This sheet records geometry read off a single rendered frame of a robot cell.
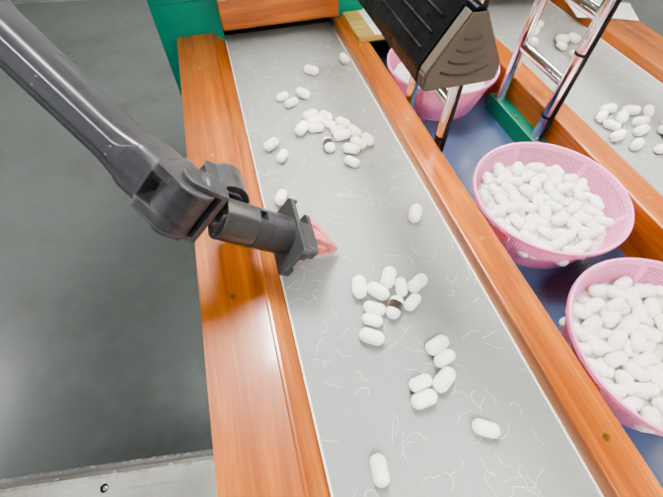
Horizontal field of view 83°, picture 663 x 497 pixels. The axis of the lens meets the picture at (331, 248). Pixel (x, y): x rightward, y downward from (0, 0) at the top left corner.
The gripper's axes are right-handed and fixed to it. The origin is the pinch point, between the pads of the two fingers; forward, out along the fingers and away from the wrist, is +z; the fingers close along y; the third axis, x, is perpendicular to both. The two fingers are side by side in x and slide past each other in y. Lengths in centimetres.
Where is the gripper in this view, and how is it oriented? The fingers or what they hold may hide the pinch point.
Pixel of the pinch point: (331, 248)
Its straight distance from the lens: 60.4
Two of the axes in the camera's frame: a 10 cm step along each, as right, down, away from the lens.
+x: -6.1, 5.7, 5.4
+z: 7.5, 2.0, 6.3
